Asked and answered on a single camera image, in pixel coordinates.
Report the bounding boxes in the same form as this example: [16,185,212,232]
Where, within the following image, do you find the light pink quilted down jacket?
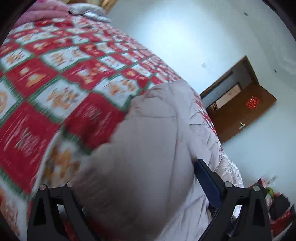
[73,80,243,240]

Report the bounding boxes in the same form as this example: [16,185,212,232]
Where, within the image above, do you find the items on dresser top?
[257,176,295,240]

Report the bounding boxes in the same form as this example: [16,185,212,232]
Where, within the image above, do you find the brown wooden door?
[207,84,276,143]

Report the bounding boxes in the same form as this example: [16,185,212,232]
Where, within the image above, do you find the red double happiness decal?
[246,96,260,110]

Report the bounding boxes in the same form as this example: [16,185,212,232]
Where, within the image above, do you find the red patchwork bear bedspread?
[0,14,224,241]

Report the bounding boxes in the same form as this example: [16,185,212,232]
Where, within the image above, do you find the pink folded quilt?
[13,0,70,28]

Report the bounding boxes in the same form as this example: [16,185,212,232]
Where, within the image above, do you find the striped grey pillow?
[69,3,111,23]

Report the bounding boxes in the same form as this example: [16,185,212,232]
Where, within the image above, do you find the cream and brown headboard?
[64,0,118,13]

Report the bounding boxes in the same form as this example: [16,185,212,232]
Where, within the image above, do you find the brown door frame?
[199,55,261,112]

